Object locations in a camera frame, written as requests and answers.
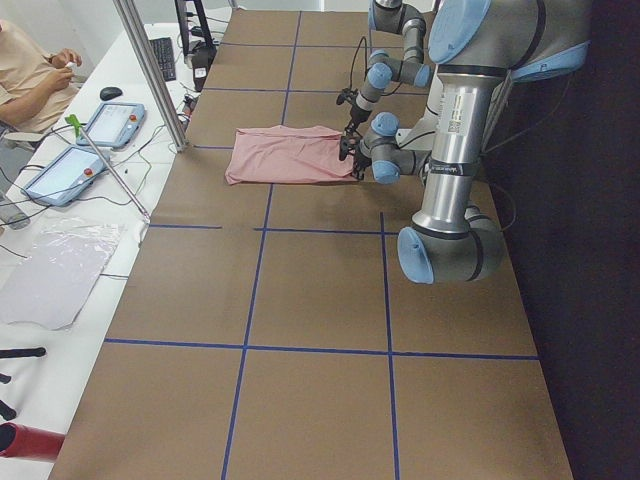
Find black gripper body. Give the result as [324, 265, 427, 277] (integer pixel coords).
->
[352, 151, 371, 173]
[350, 102, 373, 126]

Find aluminium frame post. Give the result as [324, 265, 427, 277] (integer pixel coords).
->
[113, 0, 187, 152]

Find far teach pendant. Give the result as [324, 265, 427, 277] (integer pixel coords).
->
[84, 102, 146, 148]

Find pink Snoopy t-shirt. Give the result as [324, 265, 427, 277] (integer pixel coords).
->
[225, 125, 354, 185]

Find black power box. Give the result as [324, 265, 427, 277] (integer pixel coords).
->
[191, 42, 217, 92]

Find teach pendant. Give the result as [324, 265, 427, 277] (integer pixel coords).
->
[84, 102, 146, 148]
[22, 146, 105, 207]

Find black computer mouse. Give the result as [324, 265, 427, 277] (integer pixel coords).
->
[99, 86, 123, 101]

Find near teach pendant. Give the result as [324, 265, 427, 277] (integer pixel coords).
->
[22, 146, 105, 207]

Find seated person in beige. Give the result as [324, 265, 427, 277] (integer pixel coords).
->
[1, 19, 82, 133]

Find white camera mast column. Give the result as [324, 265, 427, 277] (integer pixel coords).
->
[396, 67, 444, 151]

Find metal rod with green clip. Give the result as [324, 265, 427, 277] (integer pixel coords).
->
[64, 114, 150, 223]

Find red cylinder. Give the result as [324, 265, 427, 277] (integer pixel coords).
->
[1, 422, 65, 462]

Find black keyboard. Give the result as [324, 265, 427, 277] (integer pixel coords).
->
[150, 37, 176, 82]

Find black tripod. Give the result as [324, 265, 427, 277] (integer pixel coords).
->
[1, 346, 47, 421]

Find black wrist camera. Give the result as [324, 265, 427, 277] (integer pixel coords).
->
[339, 134, 361, 161]
[336, 88, 359, 106]

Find clear plastic bag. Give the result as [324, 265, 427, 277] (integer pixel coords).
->
[1, 217, 122, 330]

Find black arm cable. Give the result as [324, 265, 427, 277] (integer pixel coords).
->
[348, 35, 401, 101]
[469, 69, 576, 231]

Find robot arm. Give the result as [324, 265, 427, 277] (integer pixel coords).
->
[336, 1, 432, 142]
[339, 1, 592, 284]

